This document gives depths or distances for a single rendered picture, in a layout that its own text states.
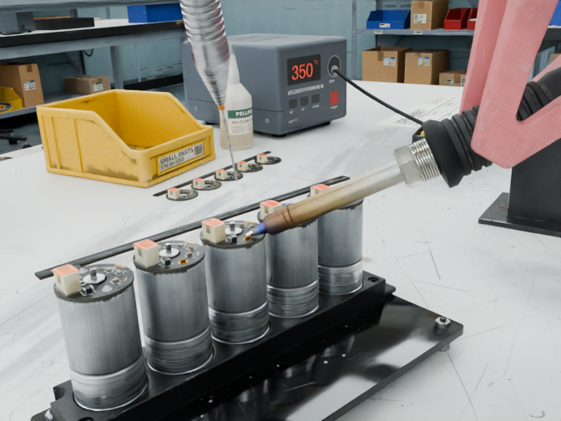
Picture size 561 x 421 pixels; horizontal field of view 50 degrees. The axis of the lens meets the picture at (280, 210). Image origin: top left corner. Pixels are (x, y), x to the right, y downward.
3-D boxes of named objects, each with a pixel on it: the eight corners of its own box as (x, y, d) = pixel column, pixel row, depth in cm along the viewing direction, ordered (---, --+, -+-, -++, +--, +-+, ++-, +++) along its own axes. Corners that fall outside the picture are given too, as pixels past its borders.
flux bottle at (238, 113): (246, 151, 59) (240, 45, 55) (214, 149, 60) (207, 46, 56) (259, 143, 62) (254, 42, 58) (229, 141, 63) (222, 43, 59)
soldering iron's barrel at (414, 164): (274, 252, 22) (444, 182, 20) (255, 215, 21) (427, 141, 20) (277, 236, 23) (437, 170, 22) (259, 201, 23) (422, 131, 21)
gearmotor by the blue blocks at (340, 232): (372, 298, 28) (375, 194, 26) (336, 317, 26) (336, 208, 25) (334, 281, 30) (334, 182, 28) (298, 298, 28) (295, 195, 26)
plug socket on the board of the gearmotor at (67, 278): (89, 287, 19) (86, 268, 19) (63, 297, 18) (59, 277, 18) (78, 280, 19) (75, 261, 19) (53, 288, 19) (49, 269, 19)
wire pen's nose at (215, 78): (198, 112, 18) (187, 67, 17) (209, 93, 19) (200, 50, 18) (232, 113, 18) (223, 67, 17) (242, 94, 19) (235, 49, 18)
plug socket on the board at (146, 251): (166, 261, 21) (164, 242, 20) (144, 268, 20) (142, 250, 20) (154, 254, 21) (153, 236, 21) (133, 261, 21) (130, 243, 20)
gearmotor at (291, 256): (331, 321, 26) (330, 210, 24) (289, 342, 25) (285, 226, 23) (292, 301, 28) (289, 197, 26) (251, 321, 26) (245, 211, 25)
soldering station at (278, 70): (349, 122, 69) (349, 36, 66) (280, 142, 62) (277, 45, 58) (256, 109, 79) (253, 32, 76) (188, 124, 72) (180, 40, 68)
